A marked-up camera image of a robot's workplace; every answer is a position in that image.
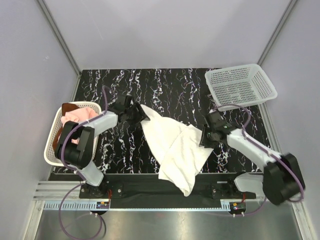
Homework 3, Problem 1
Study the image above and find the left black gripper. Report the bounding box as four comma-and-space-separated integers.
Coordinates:
124, 102, 150, 129

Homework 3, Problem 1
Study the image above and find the white towel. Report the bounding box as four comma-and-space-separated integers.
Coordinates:
141, 105, 213, 197

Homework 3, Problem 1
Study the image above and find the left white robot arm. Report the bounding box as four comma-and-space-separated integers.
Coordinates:
54, 95, 150, 198

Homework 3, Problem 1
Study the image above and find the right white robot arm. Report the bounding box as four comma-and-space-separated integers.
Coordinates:
199, 111, 306, 206

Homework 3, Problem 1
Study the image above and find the white basket with towels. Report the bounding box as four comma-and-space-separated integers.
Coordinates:
43, 101, 102, 167

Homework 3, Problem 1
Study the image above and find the black marble pattern mat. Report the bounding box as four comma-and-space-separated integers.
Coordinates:
47, 67, 288, 182

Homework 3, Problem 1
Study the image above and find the pink towel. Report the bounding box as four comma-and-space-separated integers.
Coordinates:
60, 106, 99, 145

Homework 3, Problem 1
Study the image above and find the empty white mesh basket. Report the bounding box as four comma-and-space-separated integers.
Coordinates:
204, 64, 278, 112

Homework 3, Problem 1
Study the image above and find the right controller board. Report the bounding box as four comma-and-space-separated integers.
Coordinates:
230, 201, 246, 212

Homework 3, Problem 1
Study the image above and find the controller board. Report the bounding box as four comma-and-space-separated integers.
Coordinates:
230, 201, 246, 212
96, 201, 110, 209

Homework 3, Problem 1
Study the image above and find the brown towel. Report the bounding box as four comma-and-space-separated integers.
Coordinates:
52, 103, 79, 150

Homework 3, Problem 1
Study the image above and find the left controller board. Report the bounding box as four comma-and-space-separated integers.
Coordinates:
96, 201, 110, 209

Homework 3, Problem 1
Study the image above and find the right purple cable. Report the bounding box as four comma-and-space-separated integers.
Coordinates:
204, 103, 307, 216

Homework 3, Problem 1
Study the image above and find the purple cable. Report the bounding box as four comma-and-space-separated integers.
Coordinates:
204, 103, 307, 216
57, 85, 115, 238

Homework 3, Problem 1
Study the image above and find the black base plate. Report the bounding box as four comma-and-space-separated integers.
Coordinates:
79, 173, 256, 200

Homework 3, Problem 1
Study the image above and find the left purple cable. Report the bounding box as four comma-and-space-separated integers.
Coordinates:
57, 85, 115, 238

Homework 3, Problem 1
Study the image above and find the slotted cable duct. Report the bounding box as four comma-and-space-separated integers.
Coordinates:
43, 201, 108, 211

